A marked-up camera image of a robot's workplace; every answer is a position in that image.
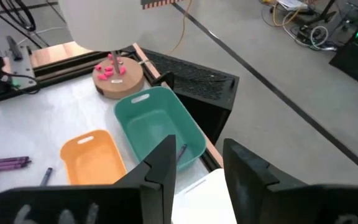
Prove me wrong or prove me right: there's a white shade wooden base lamp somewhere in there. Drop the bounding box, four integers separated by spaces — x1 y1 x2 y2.
57 0 188 100

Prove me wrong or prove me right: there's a teal plastic bin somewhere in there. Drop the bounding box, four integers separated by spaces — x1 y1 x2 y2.
113 86 208 172

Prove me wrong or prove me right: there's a black mesh box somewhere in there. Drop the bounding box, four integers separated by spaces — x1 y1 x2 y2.
143 48 240 146

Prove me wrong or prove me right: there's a white plastic bin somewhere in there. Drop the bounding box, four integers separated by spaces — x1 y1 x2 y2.
170 167 239 224

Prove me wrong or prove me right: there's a yellow cable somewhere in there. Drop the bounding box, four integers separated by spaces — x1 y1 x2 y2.
167 0 193 56

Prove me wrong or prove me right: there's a purple crayon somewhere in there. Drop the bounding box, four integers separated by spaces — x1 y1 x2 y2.
0 156 30 165
0 160 33 172

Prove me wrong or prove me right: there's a black clamp handle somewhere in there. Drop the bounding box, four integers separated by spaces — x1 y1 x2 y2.
152 71 176 90

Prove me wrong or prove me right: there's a yellow-orange plastic bin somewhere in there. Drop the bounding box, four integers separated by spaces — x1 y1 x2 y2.
60 129 128 187

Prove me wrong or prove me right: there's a black computer with green light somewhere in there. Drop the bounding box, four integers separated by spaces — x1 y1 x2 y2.
328 20 358 90

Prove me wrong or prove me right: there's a tangle of floor cables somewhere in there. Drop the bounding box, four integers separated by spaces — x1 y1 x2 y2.
258 0 338 53

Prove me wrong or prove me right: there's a black mat with striped edge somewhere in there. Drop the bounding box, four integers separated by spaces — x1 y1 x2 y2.
140 0 186 10

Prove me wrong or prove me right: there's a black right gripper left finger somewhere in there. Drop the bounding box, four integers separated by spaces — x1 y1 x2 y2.
113 134 177 224

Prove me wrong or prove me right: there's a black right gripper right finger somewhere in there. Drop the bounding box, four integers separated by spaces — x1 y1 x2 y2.
222 138 307 224

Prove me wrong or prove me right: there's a dark blue crayon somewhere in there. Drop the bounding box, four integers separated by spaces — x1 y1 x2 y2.
40 167 53 187

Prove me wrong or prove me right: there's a black floor cable bundle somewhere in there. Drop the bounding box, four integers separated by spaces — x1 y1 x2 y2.
0 0 59 50

